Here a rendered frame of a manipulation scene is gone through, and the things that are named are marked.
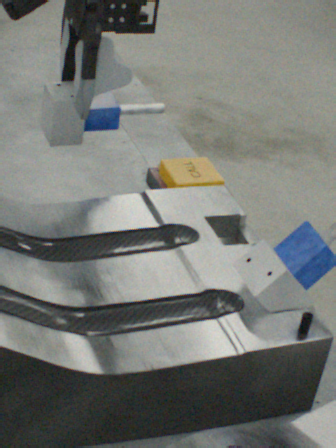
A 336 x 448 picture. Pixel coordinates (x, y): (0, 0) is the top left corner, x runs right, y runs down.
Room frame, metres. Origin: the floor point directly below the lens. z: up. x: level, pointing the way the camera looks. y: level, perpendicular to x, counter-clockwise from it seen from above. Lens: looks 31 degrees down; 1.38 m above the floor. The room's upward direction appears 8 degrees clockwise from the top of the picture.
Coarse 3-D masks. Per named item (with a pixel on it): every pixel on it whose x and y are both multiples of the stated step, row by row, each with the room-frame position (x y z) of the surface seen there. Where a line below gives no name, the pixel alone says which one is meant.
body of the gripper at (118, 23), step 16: (80, 0) 0.92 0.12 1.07; (96, 0) 0.91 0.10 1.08; (112, 0) 0.92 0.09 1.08; (128, 0) 0.93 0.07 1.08; (144, 0) 0.93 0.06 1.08; (80, 16) 0.91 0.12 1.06; (112, 16) 0.93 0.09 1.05; (128, 16) 0.94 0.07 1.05; (144, 16) 0.94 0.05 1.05; (80, 32) 0.93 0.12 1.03; (128, 32) 0.94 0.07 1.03; (144, 32) 0.94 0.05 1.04
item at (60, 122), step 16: (48, 96) 0.93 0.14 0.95; (64, 96) 0.93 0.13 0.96; (96, 96) 0.96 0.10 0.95; (112, 96) 0.97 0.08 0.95; (48, 112) 0.93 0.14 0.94; (64, 112) 0.92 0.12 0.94; (96, 112) 0.93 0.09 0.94; (112, 112) 0.94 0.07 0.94; (128, 112) 0.96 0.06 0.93; (144, 112) 0.97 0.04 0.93; (160, 112) 0.98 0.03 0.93; (48, 128) 0.92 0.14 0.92; (64, 128) 0.92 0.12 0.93; (80, 128) 0.92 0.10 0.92; (96, 128) 0.93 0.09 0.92; (112, 128) 0.94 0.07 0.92; (64, 144) 0.92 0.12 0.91
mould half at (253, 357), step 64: (192, 192) 0.88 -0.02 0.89; (0, 256) 0.69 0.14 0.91; (128, 256) 0.76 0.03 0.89; (192, 256) 0.77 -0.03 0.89; (0, 320) 0.59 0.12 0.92; (256, 320) 0.68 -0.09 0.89; (320, 320) 0.69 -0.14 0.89; (0, 384) 0.55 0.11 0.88; (64, 384) 0.57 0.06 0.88; (128, 384) 0.60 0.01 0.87; (192, 384) 0.62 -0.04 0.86; (256, 384) 0.64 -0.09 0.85
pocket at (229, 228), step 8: (216, 216) 0.85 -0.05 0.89; (224, 216) 0.85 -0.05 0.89; (232, 216) 0.85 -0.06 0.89; (240, 216) 0.85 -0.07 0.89; (216, 224) 0.85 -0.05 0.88; (224, 224) 0.85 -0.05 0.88; (232, 224) 0.85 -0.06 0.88; (240, 224) 0.85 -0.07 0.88; (216, 232) 0.85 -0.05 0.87; (224, 232) 0.85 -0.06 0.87; (232, 232) 0.85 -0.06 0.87; (240, 232) 0.85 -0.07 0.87; (248, 232) 0.85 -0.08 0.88; (224, 240) 0.85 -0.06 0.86; (232, 240) 0.85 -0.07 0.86; (240, 240) 0.84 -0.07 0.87; (248, 240) 0.83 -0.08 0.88
